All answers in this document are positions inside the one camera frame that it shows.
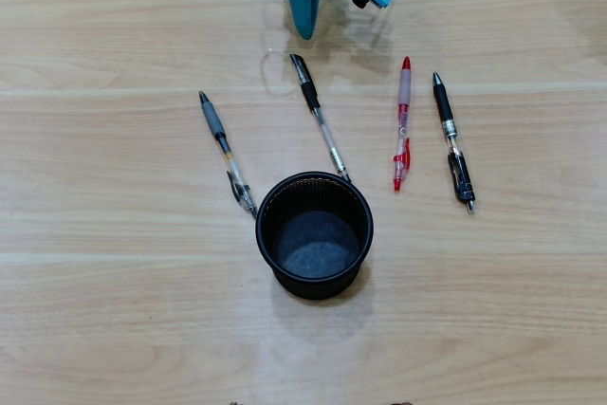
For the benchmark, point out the clear capped pen black grip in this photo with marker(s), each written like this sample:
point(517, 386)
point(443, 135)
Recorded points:
point(310, 92)

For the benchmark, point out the clear pen with grey grip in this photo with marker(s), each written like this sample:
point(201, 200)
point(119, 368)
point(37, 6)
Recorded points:
point(212, 115)

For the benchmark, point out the red retractable pen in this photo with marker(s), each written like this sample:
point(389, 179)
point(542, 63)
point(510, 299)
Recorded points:
point(404, 92)

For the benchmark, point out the black retractable pen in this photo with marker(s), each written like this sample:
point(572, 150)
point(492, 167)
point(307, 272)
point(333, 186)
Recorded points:
point(443, 101)

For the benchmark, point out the black mesh pen holder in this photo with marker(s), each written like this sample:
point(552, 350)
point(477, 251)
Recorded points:
point(313, 253)

